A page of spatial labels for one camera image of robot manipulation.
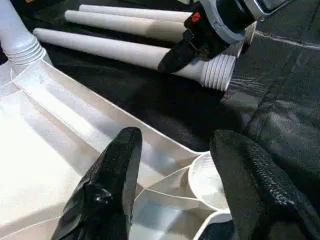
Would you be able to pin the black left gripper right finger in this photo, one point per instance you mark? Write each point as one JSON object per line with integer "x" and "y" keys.
{"x": 250, "y": 187}

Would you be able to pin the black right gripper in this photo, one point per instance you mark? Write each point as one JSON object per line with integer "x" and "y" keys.
{"x": 202, "y": 35}

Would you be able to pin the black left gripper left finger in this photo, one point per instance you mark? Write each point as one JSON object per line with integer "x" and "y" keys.
{"x": 107, "y": 187}

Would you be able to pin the white plastic table leg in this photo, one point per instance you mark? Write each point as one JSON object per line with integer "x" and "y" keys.
{"x": 112, "y": 22}
{"x": 125, "y": 11}
{"x": 15, "y": 30}
{"x": 100, "y": 47}

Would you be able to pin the white plastic table top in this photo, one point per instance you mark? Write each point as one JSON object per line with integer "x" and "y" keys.
{"x": 37, "y": 125}

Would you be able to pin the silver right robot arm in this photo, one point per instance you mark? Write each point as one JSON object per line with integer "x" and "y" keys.
{"x": 240, "y": 15}

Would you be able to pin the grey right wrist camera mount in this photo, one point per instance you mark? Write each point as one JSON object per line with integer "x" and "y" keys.
{"x": 225, "y": 35}

